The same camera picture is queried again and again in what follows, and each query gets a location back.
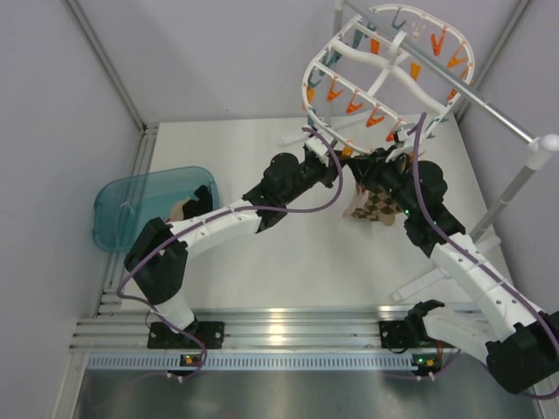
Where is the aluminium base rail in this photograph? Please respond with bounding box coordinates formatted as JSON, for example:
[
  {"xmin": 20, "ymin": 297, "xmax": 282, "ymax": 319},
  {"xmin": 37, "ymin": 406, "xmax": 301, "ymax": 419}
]
[{"xmin": 70, "ymin": 306, "xmax": 456, "ymax": 374}]

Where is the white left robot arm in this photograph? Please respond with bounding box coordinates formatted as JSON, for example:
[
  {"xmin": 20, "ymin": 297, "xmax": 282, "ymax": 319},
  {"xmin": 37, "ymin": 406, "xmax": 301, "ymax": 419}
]
[{"xmin": 117, "ymin": 150, "xmax": 343, "ymax": 347}]

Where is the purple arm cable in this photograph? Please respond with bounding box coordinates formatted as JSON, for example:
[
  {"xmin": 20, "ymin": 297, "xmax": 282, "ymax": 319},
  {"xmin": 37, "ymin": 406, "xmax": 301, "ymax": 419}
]
[
  {"xmin": 410, "ymin": 112, "xmax": 559, "ymax": 401},
  {"xmin": 115, "ymin": 126, "xmax": 344, "ymax": 372}
]

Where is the white round clip hanger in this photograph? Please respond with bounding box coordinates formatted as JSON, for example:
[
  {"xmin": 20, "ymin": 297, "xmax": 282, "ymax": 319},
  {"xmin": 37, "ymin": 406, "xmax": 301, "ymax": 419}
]
[{"xmin": 301, "ymin": 3, "xmax": 475, "ymax": 155}]

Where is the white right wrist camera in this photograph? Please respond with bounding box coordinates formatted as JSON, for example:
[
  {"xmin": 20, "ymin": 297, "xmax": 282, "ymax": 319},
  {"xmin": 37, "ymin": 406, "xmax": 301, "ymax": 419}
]
[{"xmin": 386, "ymin": 128, "xmax": 418, "ymax": 161}]

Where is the brown argyle sock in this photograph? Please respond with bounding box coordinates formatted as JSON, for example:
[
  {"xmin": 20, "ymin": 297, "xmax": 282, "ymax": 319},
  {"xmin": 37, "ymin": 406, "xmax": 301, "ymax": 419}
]
[{"xmin": 350, "ymin": 189, "xmax": 402, "ymax": 226}]

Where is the beige red patterned sock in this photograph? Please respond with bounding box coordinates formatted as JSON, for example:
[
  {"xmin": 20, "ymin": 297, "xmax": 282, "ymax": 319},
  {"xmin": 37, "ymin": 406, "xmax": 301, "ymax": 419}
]
[{"xmin": 168, "ymin": 197, "xmax": 190, "ymax": 222}]

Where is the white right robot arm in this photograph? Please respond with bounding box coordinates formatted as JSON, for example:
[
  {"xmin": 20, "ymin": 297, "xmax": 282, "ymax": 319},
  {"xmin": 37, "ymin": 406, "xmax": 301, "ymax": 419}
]
[{"xmin": 346, "ymin": 149, "xmax": 558, "ymax": 394}]

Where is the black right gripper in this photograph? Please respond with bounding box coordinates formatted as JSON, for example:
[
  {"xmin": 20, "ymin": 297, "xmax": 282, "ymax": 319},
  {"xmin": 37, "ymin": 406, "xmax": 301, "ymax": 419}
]
[{"xmin": 348, "ymin": 144, "xmax": 418, "ymax": 216}]

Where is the metal drying rack stand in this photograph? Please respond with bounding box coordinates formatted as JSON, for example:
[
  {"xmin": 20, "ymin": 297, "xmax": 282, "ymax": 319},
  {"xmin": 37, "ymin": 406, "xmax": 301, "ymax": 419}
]
[{"xmin": 275, "ymin": 0, "xmax": 559, "ymax": 302}]

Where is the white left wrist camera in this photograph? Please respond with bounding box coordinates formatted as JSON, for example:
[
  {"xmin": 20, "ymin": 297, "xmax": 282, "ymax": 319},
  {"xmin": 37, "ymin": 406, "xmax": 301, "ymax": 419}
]
[{"xmin": 304, "ymin": 136, "xmax": 331, "ymax": 167}]

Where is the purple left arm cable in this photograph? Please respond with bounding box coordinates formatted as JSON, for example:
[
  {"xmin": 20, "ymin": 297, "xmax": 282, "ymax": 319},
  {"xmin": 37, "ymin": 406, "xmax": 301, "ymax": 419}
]
[{"xmin": 115, "ymin": 126, "xmax": 344, "ymax": 372}]

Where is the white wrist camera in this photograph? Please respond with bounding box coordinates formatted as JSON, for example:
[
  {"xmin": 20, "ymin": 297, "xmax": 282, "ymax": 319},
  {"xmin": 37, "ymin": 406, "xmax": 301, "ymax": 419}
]
[
  {"xmin": 304, "ymin": 136, "xmax": 331, "ymax": 167},
  {"xmin": 386, "ymin": 128, "xmax": 418, "ymax": 161}
]

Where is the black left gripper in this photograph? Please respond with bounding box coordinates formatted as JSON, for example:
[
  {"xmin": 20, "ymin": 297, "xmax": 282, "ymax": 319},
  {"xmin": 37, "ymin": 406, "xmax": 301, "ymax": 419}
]
[{"xmin": 281, "ymin": 151, "xmax": 349, "ymax": 205}]

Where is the black sock in basket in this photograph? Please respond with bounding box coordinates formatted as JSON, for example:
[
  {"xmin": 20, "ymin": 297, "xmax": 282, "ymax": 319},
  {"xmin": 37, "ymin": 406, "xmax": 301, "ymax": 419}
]
[{"xmin": 182, "ymin": 185, "xmax": 213, "ymax": 219}]

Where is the teal plastic basket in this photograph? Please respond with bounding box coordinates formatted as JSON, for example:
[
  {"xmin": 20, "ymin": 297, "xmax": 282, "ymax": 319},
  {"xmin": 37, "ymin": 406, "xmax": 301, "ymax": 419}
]
[{"xmin": 93, "ymin": 166, "xmax": 220, "ymax": 253}]

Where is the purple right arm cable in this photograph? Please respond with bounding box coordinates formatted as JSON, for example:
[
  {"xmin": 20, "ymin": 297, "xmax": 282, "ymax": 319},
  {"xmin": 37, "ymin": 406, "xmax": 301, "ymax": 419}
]
[{"xmin": 410, "ymin": 112, "xmax": 559, "ymax": 401}]

